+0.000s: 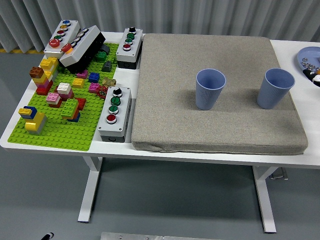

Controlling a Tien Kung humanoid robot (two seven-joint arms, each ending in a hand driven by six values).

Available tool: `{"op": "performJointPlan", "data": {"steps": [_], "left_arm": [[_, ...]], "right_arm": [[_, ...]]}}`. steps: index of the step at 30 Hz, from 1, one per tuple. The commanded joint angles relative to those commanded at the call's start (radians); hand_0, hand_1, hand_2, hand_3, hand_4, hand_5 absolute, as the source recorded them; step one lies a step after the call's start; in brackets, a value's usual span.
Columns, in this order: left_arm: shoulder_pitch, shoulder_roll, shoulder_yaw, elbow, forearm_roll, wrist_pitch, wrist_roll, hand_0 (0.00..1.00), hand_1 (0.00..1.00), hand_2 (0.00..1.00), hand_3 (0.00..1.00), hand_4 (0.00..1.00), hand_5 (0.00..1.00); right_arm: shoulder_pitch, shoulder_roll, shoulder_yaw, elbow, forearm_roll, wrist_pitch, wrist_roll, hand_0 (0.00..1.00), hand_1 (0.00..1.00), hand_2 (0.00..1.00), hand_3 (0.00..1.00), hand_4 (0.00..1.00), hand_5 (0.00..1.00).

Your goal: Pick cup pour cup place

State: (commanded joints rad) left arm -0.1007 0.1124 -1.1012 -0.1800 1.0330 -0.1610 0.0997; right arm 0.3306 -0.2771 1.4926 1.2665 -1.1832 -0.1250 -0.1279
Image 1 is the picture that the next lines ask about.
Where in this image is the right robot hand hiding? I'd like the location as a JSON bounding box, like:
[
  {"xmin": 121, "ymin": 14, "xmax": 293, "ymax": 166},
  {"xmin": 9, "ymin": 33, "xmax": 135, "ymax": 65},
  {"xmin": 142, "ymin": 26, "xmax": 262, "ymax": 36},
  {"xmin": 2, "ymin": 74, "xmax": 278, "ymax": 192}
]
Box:
[{"xmin": 302, "ymin": 68, "xmax": 320, "ymax": 88}]

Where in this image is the blue ribbed cup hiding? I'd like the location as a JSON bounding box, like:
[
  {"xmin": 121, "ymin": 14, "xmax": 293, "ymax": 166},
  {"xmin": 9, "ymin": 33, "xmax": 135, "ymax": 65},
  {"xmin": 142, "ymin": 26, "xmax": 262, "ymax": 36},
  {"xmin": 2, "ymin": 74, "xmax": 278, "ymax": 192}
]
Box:
[
  {"xmin": 195, "ymin": 68, "xmax": 227, "ymax": 111},
  {"xmin": 256, "ymin": 67, "xmax": 296, "ymax": 110}
]

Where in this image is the blue plate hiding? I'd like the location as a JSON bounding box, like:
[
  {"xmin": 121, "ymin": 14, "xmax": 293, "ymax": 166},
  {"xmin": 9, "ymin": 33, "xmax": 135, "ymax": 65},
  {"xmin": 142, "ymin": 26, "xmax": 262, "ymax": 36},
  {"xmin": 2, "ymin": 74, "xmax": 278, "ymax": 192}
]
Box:
[{"xmin": 296, "ymin": 46, "xmax": 320, "ymax": 76}]

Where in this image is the white table leg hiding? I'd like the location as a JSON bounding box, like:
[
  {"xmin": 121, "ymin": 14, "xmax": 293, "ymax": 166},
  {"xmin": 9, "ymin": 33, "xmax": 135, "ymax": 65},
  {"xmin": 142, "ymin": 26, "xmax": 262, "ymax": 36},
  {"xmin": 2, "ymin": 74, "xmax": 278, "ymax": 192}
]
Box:
[
  {"xmin": 77, "ymin": 156, "xmax": 103, "ymax": 223},
  {"xmin": 251, "ymin": 164, "xmax": 277, "ymax": 235}
]

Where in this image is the grey metal plate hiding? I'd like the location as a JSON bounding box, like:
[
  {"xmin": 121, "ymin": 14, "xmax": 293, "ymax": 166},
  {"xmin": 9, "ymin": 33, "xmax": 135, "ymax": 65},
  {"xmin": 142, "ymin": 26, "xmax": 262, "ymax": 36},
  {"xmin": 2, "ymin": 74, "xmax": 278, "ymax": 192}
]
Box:
[{"xmin": 100, "ymin": 231, "xmax": 226, "ymax": 240}]

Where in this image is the green brick baseplate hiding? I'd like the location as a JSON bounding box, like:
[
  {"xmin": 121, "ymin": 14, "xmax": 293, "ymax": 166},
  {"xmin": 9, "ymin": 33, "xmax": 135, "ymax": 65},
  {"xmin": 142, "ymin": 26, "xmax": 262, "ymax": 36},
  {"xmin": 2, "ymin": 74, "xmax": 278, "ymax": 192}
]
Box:
[{"xmin": 7, "ymin": 42, "xmax": 121, "ymax": 152}]

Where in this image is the blue yellow grey brick stack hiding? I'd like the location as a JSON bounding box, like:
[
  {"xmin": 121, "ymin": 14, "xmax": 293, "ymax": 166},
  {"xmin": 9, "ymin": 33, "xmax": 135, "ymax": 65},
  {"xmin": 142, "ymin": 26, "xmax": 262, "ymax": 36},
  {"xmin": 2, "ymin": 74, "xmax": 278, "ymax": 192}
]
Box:
[{"xmin": 18, "ymin": 105, "xmax": 48, "ymax": 136}]

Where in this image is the green orange brick stack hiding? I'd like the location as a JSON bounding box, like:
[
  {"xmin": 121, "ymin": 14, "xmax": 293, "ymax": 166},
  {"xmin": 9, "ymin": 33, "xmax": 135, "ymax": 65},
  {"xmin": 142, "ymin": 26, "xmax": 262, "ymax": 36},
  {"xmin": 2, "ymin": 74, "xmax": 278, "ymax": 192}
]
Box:
[{"xmin": 60, "ymin": 97, "xmax": 87, "ymax": 123}]

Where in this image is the four-button grey control box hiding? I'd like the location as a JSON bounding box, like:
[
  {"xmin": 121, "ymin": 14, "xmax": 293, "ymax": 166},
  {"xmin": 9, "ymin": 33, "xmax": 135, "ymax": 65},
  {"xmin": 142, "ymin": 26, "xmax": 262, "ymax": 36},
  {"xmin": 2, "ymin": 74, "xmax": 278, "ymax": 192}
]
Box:
[
  {"xmin": 115, "ymin": 26, "xmax": 144, "ymax": 70},
  {"xmin": 97, "ymin": 86, "xmax": 133, "ymax": 144}
]

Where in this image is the pink white red brick stack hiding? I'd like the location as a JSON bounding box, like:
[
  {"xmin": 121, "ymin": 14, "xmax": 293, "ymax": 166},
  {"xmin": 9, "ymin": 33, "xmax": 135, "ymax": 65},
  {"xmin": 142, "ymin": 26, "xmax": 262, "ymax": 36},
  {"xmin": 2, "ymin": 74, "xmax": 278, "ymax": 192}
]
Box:
[{"xmin": 46, "ymin": 92, "xmax": 63, "ymax": 109}]

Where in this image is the grey-brown mat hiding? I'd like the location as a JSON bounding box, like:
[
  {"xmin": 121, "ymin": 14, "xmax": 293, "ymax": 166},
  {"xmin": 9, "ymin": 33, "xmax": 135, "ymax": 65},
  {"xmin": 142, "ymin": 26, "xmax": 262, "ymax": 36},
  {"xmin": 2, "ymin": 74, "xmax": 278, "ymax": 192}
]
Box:
[{"xmin": 131, "ymin": 33, "xmax": 309, "ymax": 156}]

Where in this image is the grey curtain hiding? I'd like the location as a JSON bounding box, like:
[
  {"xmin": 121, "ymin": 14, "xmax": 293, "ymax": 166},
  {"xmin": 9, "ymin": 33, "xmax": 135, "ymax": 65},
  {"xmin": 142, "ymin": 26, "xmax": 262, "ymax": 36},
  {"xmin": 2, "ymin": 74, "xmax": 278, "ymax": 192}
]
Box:
[{"xmin": 0, "ymin": 0, "xmax": 320, "ymax": 54}]

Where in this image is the red valve handwheel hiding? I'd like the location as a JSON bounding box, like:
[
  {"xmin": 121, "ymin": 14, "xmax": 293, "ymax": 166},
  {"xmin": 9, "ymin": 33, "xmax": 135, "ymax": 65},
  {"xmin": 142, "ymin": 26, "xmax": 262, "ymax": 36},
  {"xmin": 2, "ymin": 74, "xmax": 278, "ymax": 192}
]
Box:
[{"xmin": 96, "ymin": 86, "xmax": 109, "ymax": 99}]

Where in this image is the brown yellow red brick tower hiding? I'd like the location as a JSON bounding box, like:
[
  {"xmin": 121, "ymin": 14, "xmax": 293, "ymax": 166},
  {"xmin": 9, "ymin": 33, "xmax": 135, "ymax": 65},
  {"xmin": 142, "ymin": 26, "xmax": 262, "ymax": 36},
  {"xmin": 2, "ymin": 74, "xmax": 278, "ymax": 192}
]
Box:
[{"xmin": 29, "ymin": 66, "xmax": 54, "ymax": 96}]

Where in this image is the brass valve fitting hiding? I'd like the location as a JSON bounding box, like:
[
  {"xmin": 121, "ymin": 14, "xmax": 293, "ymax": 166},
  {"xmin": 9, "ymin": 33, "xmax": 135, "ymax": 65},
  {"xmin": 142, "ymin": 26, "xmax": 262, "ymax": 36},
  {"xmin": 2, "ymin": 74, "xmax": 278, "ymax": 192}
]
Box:
[{"xmin": 101, "ymin": 77, "xmax": 117, "ymax": 88}]

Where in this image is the yellow white brick stack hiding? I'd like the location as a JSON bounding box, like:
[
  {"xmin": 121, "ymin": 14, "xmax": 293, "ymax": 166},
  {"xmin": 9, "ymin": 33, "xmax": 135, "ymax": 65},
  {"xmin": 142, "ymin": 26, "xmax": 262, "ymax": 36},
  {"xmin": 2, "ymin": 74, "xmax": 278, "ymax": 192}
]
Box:
[{"xmin": 39, "ymin": 56, "xmax": 60, "ymax": 81}]

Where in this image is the dark green brick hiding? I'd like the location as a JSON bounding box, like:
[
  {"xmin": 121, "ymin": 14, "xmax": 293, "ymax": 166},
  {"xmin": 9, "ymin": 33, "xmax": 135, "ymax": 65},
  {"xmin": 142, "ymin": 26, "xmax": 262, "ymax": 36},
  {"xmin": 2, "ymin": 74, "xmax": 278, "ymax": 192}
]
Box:
[{"xmin": 94, "ymin": 51, "xmax": 108, "ymax": 62}]

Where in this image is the yellow floor tape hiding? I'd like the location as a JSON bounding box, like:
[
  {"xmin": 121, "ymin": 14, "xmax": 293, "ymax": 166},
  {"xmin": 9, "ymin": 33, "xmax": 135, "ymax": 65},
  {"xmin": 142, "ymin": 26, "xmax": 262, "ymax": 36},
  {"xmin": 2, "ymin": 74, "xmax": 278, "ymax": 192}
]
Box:
[{"xmin": 0, "ymin": 48, "xmax": 45, "ymax": 54}]

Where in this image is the white control box black base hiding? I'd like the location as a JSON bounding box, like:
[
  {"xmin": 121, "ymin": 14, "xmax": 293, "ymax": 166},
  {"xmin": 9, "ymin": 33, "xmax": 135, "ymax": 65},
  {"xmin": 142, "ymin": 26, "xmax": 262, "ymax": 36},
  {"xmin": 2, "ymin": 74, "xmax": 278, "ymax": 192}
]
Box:
[{"xmin": 59, "ymin": 24, "xmax": 107, "ymax": 75}]

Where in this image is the five-button white control box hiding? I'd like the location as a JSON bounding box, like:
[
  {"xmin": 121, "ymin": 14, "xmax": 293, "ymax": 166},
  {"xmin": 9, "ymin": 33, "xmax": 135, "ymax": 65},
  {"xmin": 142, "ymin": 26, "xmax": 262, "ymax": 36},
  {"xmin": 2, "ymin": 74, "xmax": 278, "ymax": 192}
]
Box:
[{"xmin": 43, "ymin": 19, "xmax": 81, "ymax": 60}]

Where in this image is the metal bracket under table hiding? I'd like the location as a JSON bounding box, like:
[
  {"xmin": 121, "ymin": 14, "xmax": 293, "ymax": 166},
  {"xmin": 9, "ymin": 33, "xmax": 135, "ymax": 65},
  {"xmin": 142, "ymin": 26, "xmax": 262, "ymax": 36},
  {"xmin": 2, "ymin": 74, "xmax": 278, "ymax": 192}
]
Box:
[{"xmin": 269, "ymin": 167, "xmax": 289, "ymax": 181}]

